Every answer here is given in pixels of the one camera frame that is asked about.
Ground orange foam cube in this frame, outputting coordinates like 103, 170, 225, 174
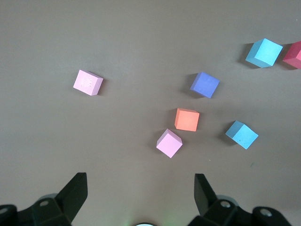
174, 108, 200, 132

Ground red foam cube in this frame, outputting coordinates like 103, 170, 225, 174
282, 40, 301, 70

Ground pink foam cube with dimples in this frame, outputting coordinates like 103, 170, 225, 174
72, 69, 104, 96

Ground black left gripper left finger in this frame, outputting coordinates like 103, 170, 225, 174
0, 172, 88, 226

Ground blue foam cube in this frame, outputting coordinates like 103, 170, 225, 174
245, 38, 284, 69
225, 121, 259, 150

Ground brown table mat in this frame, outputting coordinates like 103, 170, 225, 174
0, 0, 301, 226

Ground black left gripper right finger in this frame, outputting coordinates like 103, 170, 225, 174
190, 173, 293, 226

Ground purple foam cube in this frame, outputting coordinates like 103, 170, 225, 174
190, 72, 221, 99

